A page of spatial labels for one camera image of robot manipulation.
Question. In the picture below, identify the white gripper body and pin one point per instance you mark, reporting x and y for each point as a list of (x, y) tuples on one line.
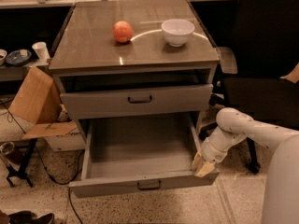
[(214, 154)]

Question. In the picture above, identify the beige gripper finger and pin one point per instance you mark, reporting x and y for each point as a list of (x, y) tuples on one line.
[(204, 168), (197, 162)]

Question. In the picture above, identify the grey drawer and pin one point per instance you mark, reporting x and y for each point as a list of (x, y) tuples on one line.
[(140, 153), (122, 103)]

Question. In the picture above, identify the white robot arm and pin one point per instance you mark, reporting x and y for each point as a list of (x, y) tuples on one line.
[(281, 196)]

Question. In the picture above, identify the grey top drawer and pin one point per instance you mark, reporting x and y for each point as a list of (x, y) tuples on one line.
[(122, 103)]

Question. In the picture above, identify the grey drawer cabinet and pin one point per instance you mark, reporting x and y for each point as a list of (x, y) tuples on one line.
[(88, 57)]

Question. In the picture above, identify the black office chair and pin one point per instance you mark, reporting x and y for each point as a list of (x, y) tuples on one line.
[(259, 68)]

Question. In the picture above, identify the red apple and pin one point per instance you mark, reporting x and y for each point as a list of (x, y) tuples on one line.
[(122, 31)]

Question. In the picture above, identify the brown cardboard box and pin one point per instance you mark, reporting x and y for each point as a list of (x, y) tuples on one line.
[(38, 102)]

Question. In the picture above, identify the black stand with red cup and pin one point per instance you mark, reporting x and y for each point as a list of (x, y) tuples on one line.
[(16, 160)]

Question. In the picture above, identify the dark sneaker shoe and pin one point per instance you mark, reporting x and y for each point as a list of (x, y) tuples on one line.
[(28, 217)]

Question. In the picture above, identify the white paper cup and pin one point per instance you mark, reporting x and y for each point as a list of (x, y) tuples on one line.
[(41, 50)]

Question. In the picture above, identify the brown trouser leg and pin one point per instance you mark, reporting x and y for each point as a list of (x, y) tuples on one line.
[(4, 219)]

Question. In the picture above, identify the dark blue plate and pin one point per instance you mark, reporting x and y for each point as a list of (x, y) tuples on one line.
[(19, 57)]

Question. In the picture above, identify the low grey side shelf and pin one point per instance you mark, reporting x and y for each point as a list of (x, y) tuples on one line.
[(13, 73)]

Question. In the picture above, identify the white bowl at left edge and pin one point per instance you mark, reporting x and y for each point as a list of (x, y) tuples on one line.
[(3, 55)]

